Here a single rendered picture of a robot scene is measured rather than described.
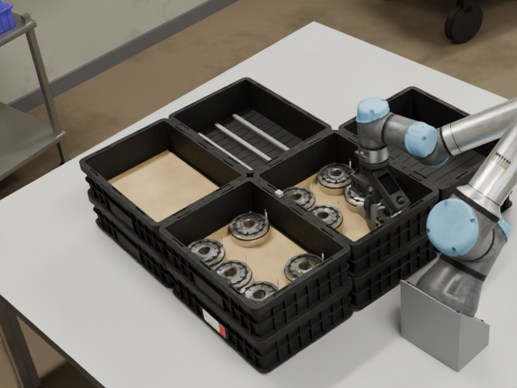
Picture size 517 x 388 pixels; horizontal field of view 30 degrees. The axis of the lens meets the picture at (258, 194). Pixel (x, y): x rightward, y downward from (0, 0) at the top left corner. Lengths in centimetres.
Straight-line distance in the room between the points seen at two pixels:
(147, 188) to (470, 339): 100
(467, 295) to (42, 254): 121
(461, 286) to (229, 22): 322
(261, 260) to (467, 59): 254
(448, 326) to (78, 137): 263
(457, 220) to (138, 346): 87
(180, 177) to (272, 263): 46
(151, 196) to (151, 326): 39
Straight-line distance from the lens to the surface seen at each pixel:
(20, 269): 277
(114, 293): 261
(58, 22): 475
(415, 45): 488
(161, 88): 474
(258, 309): 217
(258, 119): 292
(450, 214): 211
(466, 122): 233
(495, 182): 213
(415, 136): 222
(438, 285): 224
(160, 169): 278
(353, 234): 248
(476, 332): 230
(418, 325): 232
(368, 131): 227
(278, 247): 246
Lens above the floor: 246
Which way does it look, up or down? 38 degrees down
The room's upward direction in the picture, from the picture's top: 7 degrees counter-clockwise
